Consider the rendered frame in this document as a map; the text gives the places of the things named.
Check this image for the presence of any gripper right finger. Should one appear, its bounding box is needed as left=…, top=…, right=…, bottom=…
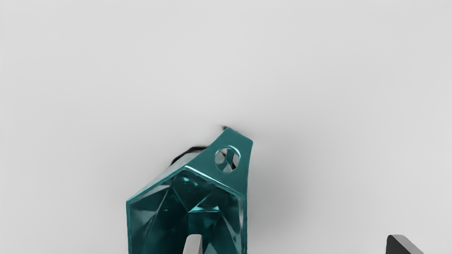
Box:
left=386, top=234, right=424, bottom=254

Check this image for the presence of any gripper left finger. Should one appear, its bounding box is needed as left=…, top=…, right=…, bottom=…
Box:
left=182, top=234, right=203, bottom=254

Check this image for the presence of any teal faceted mug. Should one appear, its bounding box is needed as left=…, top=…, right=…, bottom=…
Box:
left=126, top=127, right=254, bottom=254

